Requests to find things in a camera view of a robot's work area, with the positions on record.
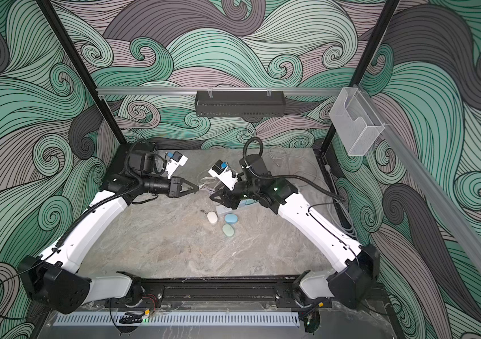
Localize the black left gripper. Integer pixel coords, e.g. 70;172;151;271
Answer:
141;176;198;200

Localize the cream white charger cable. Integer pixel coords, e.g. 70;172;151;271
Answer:
196;169;224;196

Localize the green earbud case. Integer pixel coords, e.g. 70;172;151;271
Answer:
222;224;235;237

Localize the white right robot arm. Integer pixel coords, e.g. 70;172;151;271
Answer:
209;137;380;309

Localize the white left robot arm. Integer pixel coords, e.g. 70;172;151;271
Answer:
18;140;198;314

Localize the white power strip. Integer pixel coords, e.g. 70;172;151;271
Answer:
216;204;257;216

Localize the white earbud case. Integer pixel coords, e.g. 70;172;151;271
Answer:
206;211;219;225

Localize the blue earbud case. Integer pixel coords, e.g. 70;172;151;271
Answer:
224;213;238;225

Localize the black carbon-pattern briefcase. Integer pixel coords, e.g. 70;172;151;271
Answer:
99;144;139;193

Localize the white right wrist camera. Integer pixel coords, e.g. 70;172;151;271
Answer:
208;160;238;191

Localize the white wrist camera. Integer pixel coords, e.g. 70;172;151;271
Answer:
165;151;188;179
208;160;238;191

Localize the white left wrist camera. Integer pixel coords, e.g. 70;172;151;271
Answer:
165;151;188;179

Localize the black perforated wall tray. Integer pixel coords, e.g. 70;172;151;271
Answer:
195;91;286;120

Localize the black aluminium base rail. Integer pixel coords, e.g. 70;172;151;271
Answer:
108;277;390;310

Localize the grey power strip cord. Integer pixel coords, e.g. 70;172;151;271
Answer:
324;162;358;238

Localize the aluminium wall rail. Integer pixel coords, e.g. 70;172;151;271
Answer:
96;86;342;97

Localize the white slotted cable duct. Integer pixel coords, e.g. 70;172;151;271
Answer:
52;312;301;327

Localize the clear acrylic wall holder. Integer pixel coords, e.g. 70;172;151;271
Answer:
329;87;385;157

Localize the aluminium right side rail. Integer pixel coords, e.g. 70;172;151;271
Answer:
354;86;481;275

